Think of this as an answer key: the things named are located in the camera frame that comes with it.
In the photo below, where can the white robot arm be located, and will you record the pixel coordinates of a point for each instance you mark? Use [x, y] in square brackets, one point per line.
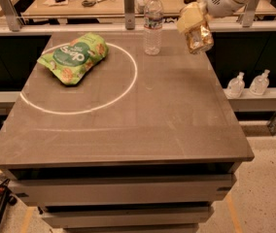
[196, 12]

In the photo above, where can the grey drawer cabinet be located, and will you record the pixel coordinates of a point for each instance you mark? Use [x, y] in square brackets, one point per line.
[143, 144]

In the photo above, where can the green snack chip bag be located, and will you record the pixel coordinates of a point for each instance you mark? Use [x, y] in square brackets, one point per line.
[69, 63]

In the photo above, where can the metal bracket post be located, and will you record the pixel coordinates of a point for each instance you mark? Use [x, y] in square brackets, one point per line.
[13, 21]
[129, 14]
[249, 13]

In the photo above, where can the right metal bracket post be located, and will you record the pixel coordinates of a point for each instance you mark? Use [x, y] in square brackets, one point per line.
[249, 13]

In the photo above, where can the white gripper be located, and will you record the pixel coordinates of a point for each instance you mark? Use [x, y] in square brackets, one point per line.
[218, 1]

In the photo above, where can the middle metal bracket post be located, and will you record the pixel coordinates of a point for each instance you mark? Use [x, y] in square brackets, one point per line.
[129, 14]

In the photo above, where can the black sunglasses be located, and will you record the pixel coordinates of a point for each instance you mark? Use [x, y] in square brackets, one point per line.
[86, 3]

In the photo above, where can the left metal bracket post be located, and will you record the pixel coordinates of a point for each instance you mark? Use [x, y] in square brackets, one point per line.
[13, 21]

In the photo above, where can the clear plastic water bottle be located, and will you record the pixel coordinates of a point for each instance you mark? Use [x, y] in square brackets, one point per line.
[153, 20]

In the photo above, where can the white power strip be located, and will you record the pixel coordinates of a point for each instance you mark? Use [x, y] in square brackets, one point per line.
[140, 6]

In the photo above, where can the left sanitizer bottle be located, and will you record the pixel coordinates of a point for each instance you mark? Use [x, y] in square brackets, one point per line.
[235, 86]

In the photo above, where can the orange soda can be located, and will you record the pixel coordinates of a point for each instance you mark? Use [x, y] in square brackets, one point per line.
[199, 38]

